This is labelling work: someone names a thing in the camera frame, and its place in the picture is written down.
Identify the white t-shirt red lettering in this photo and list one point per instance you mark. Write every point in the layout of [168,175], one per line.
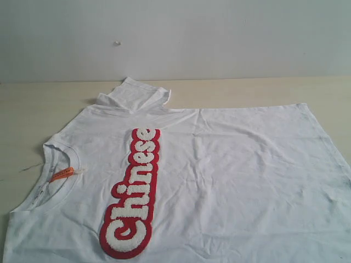
[152,184]

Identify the orange neck tag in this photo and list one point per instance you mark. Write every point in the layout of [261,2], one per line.
[63,174]

